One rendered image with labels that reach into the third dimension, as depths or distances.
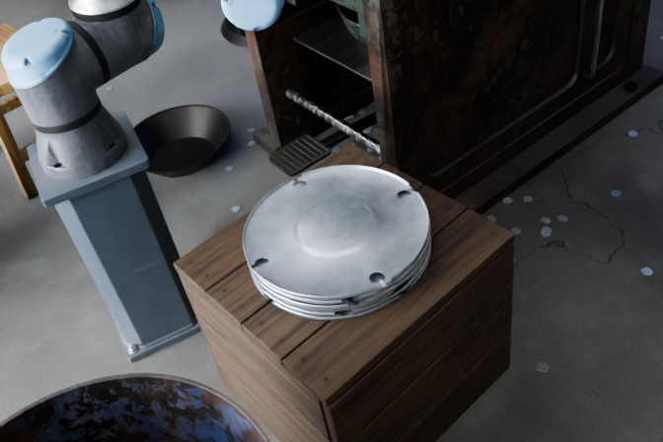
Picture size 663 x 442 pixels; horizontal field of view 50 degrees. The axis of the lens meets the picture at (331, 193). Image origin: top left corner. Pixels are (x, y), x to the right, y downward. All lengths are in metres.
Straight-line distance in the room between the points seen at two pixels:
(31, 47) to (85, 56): 0.08
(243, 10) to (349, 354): 0.48
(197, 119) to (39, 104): 0.92
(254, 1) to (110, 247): 0.63
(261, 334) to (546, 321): 0.64
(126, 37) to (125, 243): 0.37
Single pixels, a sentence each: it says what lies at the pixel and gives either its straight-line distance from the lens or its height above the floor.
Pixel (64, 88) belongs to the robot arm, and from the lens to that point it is 1.21.
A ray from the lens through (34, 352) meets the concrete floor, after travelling 1.69.
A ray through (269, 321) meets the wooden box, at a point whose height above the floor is 0.35.
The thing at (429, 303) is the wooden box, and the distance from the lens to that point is 1.05.
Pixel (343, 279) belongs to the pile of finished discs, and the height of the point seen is 0.40.
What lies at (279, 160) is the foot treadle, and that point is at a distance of 1.65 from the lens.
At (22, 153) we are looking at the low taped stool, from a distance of 2.05.
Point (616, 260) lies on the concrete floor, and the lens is 1.61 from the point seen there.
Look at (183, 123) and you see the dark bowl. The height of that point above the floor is 0.03.
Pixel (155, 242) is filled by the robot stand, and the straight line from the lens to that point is 1.38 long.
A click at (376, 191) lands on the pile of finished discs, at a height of 0.40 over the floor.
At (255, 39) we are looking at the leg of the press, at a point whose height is 0.35.
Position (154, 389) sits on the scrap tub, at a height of 0.46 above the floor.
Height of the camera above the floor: 1.16
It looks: 41 degrees down
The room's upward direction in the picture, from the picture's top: 11 degrees counter-clockwise
